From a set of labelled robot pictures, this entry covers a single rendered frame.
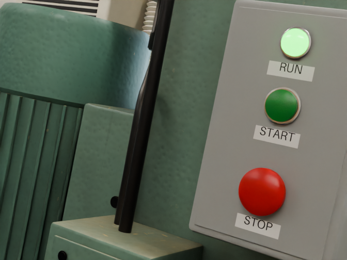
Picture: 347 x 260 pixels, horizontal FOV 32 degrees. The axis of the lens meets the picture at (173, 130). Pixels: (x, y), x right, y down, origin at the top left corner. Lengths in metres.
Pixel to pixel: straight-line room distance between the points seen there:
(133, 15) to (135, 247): 1.86
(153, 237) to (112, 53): 0.23
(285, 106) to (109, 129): 0.24
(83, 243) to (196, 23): 0.19
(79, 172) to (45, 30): 0.14
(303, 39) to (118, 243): 0.18
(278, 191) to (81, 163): 0.26
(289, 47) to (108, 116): 0.24
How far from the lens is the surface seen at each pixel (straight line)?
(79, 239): 0.44
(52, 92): 0.61
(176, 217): 0.49
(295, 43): 0.38
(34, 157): 0.62
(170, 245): 0.45
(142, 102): 0.46
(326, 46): 0.38
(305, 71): 0.38
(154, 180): 0.49
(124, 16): 2.21
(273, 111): 0.38
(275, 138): 0.38
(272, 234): 0.39
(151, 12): 2.16
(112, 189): 0.57
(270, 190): 0.37
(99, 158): 0.57
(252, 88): 0.39
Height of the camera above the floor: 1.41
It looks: 3 degrees down
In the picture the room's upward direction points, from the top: 11 degrees clockwise
